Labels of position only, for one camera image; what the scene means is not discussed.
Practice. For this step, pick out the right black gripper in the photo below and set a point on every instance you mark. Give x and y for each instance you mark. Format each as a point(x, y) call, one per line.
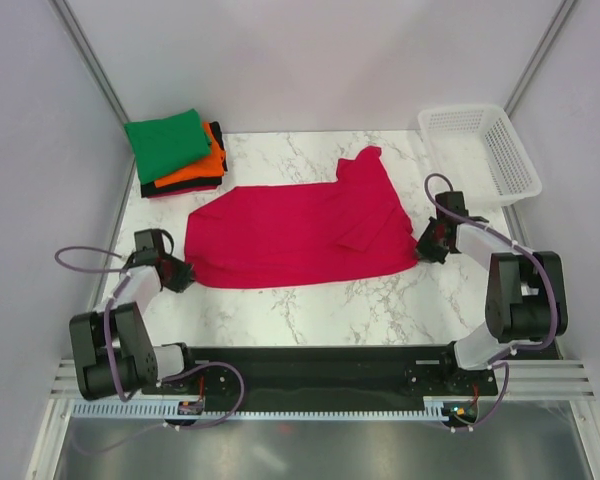
point(424, 250)

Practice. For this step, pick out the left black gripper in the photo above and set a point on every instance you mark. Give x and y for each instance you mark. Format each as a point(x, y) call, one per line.
point(185, 277)

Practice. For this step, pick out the red t-shirt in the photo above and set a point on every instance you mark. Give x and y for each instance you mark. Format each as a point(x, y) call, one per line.
point(304, 234)

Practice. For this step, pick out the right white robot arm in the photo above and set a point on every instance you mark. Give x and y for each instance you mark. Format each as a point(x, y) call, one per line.
point(525, 307)

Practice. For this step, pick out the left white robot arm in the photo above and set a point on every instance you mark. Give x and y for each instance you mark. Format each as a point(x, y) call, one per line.
point(112, 351)

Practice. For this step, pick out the folded black t-shirt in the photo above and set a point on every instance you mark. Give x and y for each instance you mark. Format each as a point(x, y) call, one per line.
point(151, 189)

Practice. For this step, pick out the white plastic basket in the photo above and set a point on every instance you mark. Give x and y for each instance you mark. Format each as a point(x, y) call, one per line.
point(477, 147)

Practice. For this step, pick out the folded orange t-shirt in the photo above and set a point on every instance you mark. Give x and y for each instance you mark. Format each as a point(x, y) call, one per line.
point(211, 166)

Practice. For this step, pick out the folded green t-shirt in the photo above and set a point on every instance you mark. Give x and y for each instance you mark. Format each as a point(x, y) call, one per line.
point(163, 146)

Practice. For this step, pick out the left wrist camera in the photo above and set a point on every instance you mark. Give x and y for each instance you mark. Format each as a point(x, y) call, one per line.
point(152, 245)

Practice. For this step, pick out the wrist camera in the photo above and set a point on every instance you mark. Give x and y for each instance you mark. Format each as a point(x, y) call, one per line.
point(152, 245)
point(452, 201)

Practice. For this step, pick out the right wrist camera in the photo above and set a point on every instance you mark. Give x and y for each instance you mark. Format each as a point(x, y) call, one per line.
point(452, 201)

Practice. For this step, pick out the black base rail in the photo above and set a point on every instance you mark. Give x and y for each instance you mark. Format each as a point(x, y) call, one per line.
point(323, 380)

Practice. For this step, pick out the white slotted cable duct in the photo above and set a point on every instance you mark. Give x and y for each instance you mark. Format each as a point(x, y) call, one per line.
point(180, 410)

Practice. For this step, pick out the left aluminium frame post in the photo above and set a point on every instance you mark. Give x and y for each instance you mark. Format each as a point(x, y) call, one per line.
point(80, 41)

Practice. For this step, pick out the aluminium frame post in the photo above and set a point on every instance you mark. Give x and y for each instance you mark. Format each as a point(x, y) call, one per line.
point(80, 41)
point(550, 36)

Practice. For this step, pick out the right aluminium frame post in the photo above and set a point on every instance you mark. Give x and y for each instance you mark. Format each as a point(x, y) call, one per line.
point(550, 36)

